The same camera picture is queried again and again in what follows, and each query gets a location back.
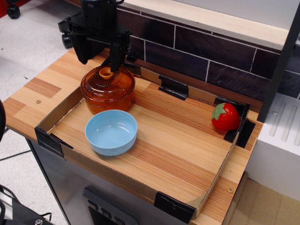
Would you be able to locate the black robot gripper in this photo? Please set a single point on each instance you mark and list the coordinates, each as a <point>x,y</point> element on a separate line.
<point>97,22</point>

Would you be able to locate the amber glass pot lid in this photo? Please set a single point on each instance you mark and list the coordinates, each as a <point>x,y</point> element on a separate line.
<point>104,85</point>

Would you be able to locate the black office chair base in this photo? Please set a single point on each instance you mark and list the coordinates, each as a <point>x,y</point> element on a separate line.
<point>65,30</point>

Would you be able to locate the light blue bowl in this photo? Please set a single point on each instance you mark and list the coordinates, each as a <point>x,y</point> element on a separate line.
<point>111,132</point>

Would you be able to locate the black caster wheel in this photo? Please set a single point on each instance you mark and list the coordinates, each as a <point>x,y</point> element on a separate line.
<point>13,11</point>

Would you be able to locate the red toy strawberry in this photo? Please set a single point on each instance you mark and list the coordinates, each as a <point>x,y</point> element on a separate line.
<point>225,117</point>

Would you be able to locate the cardboard fence with black tape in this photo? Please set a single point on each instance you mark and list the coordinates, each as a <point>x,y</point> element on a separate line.
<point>179,167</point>

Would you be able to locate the grey oven control panel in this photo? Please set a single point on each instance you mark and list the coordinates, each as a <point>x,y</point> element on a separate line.
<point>103,212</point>

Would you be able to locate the black equipment bottom left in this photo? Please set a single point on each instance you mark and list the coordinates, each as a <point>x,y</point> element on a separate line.
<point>21,215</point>

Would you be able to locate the white toy sink unit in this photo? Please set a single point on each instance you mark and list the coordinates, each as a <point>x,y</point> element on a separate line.
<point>275,160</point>

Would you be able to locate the dark grey upright post right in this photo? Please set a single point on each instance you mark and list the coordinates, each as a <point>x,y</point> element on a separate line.
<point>281,66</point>

